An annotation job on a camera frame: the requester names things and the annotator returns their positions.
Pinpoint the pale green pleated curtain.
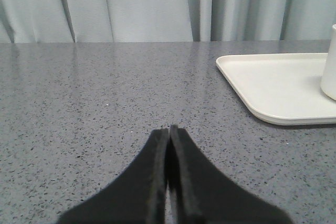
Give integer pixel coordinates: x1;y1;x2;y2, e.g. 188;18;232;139
1;0;335;43

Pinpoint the white smiley face mug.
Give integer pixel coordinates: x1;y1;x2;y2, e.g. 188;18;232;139
321;24;336;100

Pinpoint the cream rectangular plastic tray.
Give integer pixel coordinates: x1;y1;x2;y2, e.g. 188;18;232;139
216;53;335;125

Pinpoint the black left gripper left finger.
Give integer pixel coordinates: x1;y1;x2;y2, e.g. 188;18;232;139
58;129;169;223

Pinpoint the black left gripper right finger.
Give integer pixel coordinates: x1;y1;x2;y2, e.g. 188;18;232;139
169;125;290;223

